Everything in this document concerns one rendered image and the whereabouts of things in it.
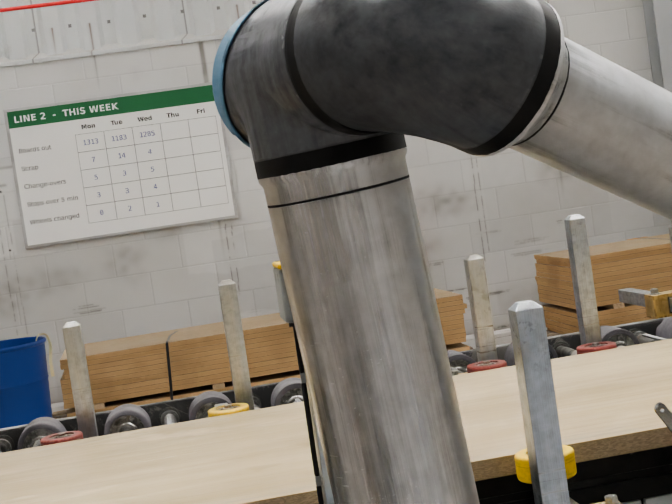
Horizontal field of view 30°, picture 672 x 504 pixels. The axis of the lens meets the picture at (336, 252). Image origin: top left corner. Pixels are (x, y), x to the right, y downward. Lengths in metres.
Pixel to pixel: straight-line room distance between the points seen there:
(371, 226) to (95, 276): 7.76
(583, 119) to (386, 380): 0.23
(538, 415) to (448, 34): 0.81
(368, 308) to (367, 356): 0.04
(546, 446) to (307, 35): 0.83
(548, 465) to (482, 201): 7.39
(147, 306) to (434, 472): 7.74
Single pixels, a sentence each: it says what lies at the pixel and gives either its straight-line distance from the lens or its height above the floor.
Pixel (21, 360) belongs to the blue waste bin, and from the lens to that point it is 6.98.
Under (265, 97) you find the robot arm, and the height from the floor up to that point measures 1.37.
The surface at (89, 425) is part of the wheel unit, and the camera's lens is 2.59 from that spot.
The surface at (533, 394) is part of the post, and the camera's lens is 1.54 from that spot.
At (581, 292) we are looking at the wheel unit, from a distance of 2.71.
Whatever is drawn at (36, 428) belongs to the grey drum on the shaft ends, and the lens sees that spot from 3.02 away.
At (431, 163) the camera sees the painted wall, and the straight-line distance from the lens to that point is 8.83.
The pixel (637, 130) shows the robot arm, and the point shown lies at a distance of 0.90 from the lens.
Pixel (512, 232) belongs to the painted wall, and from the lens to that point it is 8.97.
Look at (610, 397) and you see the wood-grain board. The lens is 2.08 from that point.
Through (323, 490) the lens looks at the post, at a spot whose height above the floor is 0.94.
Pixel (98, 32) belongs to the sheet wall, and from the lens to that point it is 8.72.
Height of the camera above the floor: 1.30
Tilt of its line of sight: 3 degrees down
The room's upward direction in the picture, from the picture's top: 8 degrees counter-clockwise
